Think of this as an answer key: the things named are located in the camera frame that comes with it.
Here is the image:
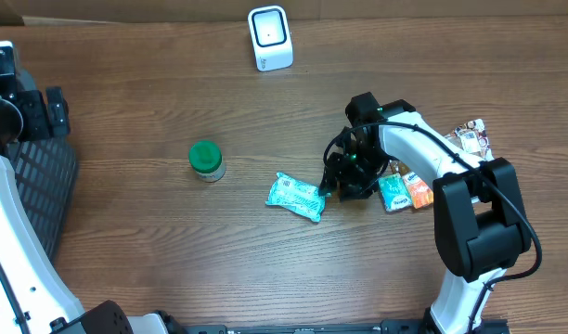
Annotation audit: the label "teal Kleenex tissue pack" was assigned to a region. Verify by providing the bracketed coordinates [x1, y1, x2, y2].
[378, 173, 412, 212]

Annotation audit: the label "teal snack packet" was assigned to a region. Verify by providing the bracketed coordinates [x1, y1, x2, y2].
[265, 172, 331, 224]

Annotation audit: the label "orange snack packet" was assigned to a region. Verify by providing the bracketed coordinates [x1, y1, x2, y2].
[402, 172, 433, 209]

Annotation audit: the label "beige Pantree snack bag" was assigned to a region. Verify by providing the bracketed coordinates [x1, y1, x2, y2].
[388, 118, 495, 205]

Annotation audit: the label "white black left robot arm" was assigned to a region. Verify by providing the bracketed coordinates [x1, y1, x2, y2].
[0, 97, 168, 334]

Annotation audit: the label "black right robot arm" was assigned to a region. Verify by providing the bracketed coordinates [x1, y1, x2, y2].
[319, 93, 542, 333]

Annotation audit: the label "white barcode scanner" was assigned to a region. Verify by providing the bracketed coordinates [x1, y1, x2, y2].
[248, 5, 294, 71]

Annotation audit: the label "grey plastic basket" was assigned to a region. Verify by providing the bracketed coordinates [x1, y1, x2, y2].
[5, 69, 80, 263]

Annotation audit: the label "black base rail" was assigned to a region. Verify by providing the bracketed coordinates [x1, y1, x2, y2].
[184, 320, 423, 334]

